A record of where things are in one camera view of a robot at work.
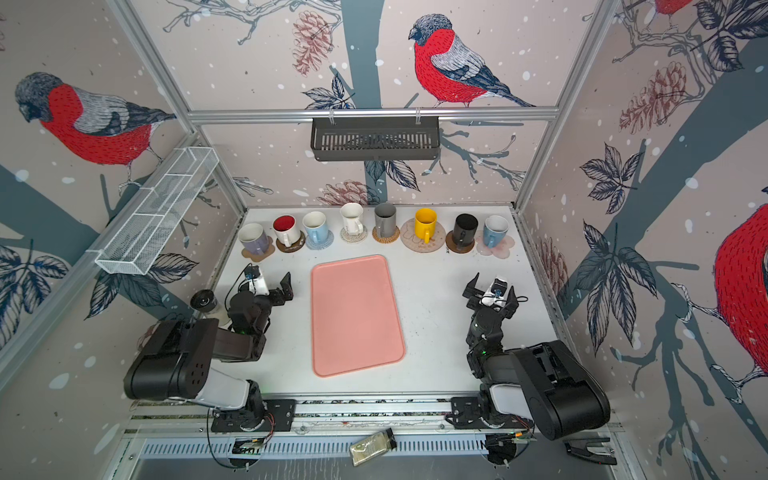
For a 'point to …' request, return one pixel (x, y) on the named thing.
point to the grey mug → (385, 220)
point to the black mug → (465, 229)
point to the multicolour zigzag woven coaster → (352, 237)
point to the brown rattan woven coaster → (386, 240)
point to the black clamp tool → (580, 448)
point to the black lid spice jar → (203, 300)
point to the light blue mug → (316, 226)
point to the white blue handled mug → (495, 229)
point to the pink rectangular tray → (354, 314)
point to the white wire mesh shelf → (141, 239)
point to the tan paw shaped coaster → (261, 256)
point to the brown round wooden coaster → (455, 248)
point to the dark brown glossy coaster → (293, 248)
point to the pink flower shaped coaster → (501, 250)
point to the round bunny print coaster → (415, 243)
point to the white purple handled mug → (254, 238)
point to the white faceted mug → (352, 218)
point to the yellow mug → (426, 224)
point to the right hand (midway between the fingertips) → (492, 284)
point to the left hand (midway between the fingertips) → (272, 275)
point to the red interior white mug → (286, 229)
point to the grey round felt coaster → (322, 245)
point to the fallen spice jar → (372, 447)
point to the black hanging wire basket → (375, 138)
